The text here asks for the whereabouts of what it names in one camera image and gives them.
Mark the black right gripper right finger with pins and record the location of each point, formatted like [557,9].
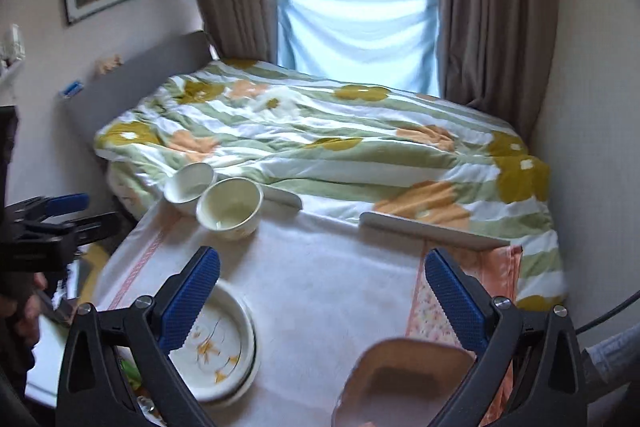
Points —
[540,348]

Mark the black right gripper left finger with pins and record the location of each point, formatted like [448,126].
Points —
[92,388]

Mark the white duck cartoon plate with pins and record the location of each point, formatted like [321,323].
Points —
[220,358]

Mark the brown square dish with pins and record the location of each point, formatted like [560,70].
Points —
[401,382]

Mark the small white ceramic bowl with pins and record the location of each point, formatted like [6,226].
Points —
[184,189]

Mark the cream ceramic bowl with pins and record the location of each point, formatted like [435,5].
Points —
[231,208]

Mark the person's left hand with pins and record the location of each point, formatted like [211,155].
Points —
[27,325]

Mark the grey blue hanging garment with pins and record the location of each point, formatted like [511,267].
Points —
[613,362]

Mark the black curved metal stand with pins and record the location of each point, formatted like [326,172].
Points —
[609,314]

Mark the grey bed headboard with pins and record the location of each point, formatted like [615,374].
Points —
[102,100]

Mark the small blue item on headboard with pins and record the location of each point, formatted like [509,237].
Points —
[71,90]

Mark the small beige figurine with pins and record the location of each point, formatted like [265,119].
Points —
[108,64]

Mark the white tray right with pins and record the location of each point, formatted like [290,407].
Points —
[437,233]

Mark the white tray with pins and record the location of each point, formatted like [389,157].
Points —
[282,197]
[437,233]

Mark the white tray left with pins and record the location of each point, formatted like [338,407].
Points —
[282,197]

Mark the white pink table cloth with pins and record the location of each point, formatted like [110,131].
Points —
[321,292]

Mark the floral green striped quilt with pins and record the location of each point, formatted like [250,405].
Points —
[344,149]

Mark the light blue window cloth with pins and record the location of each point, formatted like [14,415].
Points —
[387,42]

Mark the brown curtain right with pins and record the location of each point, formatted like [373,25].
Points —
[495,56]

